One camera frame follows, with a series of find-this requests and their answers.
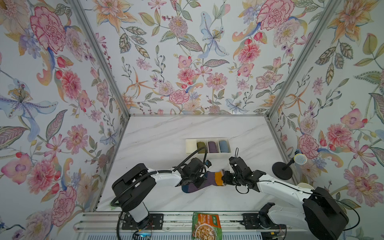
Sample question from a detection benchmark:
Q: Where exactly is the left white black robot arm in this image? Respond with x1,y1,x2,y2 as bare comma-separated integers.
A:
110,158,212,224

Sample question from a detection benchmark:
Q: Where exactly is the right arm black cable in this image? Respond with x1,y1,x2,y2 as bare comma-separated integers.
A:
233,147,361,232

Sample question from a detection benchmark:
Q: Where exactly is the green snack bag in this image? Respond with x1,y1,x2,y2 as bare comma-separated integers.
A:
192,212,223,240

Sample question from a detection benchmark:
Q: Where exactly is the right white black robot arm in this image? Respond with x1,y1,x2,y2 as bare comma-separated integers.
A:
223,157,349,240

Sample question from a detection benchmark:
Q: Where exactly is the black stand with round lamp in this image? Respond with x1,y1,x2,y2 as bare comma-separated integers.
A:
272,154,308,180

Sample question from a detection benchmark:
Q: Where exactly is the olive green rolled sock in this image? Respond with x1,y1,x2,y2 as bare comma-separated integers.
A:
197,142,208,154

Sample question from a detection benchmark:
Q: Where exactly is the purple yellow teal sock pair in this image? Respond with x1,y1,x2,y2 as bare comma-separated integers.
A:
182,170,225,194

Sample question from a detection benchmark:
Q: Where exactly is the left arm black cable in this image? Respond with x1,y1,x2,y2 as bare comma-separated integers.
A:
109,146,208,240

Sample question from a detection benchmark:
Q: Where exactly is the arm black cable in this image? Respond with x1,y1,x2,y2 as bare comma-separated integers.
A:
109,146,208,240
233,147,361,232

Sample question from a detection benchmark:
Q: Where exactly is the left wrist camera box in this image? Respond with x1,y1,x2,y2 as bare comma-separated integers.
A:
204,160,212,168

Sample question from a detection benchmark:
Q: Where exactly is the purple rolled sock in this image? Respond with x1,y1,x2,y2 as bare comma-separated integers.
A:
208,141,219,153

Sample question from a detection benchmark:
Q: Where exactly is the white divided organizer tray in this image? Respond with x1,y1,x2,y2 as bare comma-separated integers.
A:
185,138,233,160

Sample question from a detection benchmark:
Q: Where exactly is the blue rolled sock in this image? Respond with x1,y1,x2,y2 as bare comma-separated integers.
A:
219,140,231,153

